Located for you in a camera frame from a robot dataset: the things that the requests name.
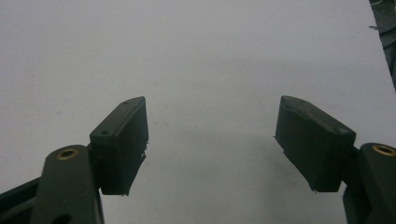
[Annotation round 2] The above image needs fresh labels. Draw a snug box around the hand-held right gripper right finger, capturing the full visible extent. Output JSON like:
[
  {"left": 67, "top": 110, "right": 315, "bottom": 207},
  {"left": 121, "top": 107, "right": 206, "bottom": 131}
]
[{"left": 274, "top": 95, "right": 357, "bottom": 193}]

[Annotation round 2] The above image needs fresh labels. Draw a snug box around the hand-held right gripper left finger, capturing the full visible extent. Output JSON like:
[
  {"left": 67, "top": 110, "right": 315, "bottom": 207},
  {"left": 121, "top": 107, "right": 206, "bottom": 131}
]
[{"left": 89, "top": 95, "right": 149, "bottom": 197}]

